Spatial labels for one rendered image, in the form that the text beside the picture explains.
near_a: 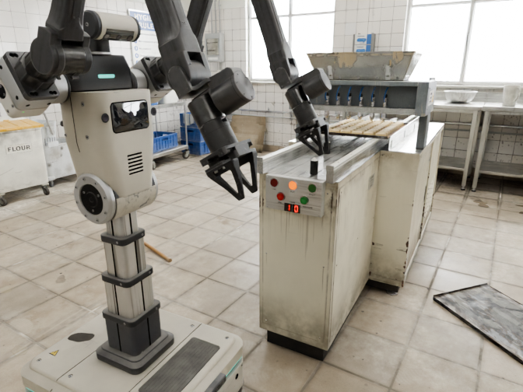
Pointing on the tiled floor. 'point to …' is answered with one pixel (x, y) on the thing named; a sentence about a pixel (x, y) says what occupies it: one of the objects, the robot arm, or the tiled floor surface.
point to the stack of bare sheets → (488, 316)
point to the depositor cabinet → (401, 205)
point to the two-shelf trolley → (177, 145)
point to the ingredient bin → (21, 156)
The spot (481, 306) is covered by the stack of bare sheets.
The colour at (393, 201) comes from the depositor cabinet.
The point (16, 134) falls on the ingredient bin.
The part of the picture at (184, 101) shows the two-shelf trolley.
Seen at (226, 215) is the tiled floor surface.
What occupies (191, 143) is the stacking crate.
